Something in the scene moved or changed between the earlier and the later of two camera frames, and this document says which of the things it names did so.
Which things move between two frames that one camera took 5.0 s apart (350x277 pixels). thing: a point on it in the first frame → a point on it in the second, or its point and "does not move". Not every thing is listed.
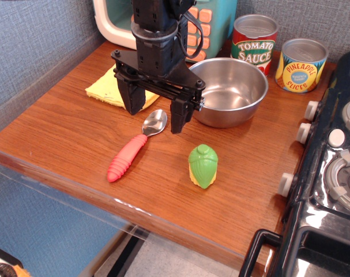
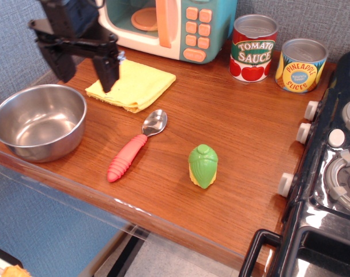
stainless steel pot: (234, 88) → (41, 123)
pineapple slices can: (301, 64) does not move
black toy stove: (320, 236) does not move
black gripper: (158, 64) → (71, 27)
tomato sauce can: (254, 37) does not move
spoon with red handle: (153, 122) does not move
